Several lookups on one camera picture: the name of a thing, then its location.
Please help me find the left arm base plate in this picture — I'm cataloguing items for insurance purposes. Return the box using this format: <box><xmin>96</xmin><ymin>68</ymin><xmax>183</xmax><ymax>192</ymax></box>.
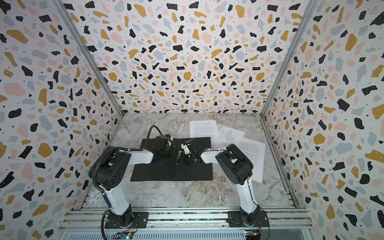
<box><xmin>105</xmin><ymin>212</ymin><xmax>149</xmax><ymax>230</ymax></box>

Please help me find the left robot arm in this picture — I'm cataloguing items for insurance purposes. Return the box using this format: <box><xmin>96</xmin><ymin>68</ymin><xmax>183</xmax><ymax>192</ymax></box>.
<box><xmin>89</xmin><ymin>134</ymin><xmax>173</xmax><ymax>228</ymax></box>

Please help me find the aluminium corner post right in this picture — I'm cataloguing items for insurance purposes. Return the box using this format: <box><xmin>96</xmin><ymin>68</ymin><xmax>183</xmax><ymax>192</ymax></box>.
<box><xmin>261</xmin><ymin>0</ymin><xmax>319</xmax><ymax>119</ymax></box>

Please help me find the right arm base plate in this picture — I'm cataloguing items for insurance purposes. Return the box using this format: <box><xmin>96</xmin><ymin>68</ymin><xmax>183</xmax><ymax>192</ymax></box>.
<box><xmin>227</xmin><ymin>211</ymin><xmax>269</xmax><ymax>228</ymax></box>

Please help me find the orange black file folder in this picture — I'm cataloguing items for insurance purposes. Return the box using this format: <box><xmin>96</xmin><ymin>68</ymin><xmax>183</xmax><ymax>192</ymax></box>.
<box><xmin>131</xmin><ymin>138</ymin><xmax>213</xmax><ymax>182</ymax></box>

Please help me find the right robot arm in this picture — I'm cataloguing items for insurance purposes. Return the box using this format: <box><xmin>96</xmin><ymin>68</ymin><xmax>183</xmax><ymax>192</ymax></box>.
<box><xmin>181</xmin><ymin>139</ymin><xmax>261</xmax><ymax>226</ymax></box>

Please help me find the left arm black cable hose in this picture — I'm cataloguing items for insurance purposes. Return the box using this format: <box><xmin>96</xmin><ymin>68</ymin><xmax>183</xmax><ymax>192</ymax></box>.
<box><xmin>91</xmin><ymin>125</ymin><xmax>164</xmax><ymax>240</ymax></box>

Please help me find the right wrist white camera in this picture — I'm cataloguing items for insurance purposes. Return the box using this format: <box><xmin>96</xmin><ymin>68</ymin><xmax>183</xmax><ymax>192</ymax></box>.
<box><xmin>181</xmin><ymin>144</ymin><xmax>191</xmax><ymax>155</ymax></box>

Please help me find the technical drawing sheet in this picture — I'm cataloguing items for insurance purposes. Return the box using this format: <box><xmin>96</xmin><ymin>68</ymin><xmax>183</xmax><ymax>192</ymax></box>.
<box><xmin>212</xmin><ymin>125</ymin><xmax>245</xmax><ymax>149</ymax></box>

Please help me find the text page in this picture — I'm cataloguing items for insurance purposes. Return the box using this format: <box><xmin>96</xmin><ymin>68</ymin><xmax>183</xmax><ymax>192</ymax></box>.
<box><xmin>189</xmin><ymin>120</ymin><xmax>219</xmax><ymax>141</ymax></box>
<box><xmin>235</xmin><ymin>137</ymin><xmax>266</xmax><ymax>183</ymax></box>

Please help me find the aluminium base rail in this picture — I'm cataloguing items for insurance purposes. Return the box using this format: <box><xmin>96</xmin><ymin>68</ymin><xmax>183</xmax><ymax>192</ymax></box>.
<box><xmin>57</xmin><ymin>207</ymin><xmax>317</xmax><ymax>240</ymax></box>

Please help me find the aluminium corner post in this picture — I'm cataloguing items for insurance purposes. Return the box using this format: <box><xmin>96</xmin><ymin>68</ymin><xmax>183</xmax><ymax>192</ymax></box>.
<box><xmin>51</xmin><ymin>1</ymin><xmax>124</xmax><ymax>119</ymax></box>
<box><xmin>261</xmin><ymin>0</ymin><xmax>319</xmax><ymax>119</ymax></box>

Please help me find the aluminium corner post left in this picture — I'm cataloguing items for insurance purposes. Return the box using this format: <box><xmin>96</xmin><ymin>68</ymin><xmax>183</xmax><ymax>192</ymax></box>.
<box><xmin>51</xmin><ymin>1</ymin><xmax>124</xmax><ymax>119</ymax></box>

